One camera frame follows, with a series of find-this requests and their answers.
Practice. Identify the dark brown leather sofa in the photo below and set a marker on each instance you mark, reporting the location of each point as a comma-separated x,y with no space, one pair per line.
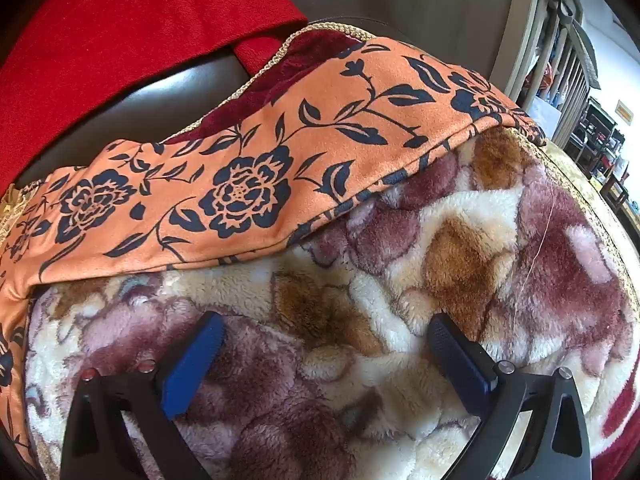
165,95

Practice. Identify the orange floral pants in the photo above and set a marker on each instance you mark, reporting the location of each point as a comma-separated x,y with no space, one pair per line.
280,160

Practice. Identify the red plush blanket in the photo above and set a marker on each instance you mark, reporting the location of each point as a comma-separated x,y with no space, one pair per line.
125,25

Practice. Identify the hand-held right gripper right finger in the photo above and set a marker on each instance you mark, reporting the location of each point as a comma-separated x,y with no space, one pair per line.
457,360

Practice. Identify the floral fleece blanket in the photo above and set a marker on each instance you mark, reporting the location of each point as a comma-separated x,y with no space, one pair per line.
450,260

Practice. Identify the dark shelf with items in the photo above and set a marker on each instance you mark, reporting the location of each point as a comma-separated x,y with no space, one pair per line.
600,145

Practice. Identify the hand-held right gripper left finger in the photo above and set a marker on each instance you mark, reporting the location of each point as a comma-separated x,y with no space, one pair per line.
192,366

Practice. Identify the yellow wall plaque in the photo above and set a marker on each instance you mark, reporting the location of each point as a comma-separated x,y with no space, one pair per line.
624,111

